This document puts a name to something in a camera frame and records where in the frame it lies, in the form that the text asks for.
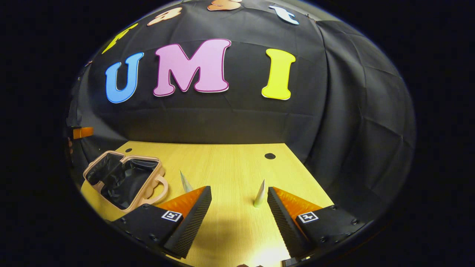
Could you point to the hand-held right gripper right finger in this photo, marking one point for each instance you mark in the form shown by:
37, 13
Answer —
284, 224

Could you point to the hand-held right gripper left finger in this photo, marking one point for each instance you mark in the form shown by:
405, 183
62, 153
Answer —
193, 222

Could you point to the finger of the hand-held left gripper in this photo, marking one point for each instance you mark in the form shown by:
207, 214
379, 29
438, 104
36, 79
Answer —
82, 132

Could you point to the silver skin care tube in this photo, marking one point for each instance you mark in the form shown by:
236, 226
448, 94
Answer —
185, 184
260, 196

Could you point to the pink suitcase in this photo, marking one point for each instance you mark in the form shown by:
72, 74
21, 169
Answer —
111, 174

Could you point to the black backdrop cloth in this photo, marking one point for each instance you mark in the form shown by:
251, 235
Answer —
222, 118

